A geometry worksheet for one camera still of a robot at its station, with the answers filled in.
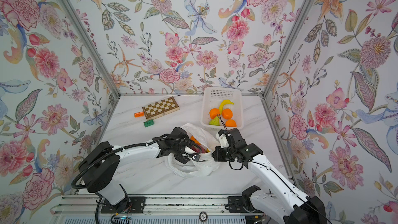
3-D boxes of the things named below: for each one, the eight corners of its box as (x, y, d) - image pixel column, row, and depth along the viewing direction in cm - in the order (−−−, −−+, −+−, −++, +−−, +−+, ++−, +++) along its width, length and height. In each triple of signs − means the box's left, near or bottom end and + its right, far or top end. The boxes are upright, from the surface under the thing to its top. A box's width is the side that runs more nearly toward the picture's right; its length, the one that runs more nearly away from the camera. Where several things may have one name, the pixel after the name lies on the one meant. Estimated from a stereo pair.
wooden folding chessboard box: (146, 121, 108) (145, 118, 105) (142, 108, 115) (141, 105, 113) (179, 110, 114) (179, 107, 112) (173, 98, 122) (173, 95, 119)
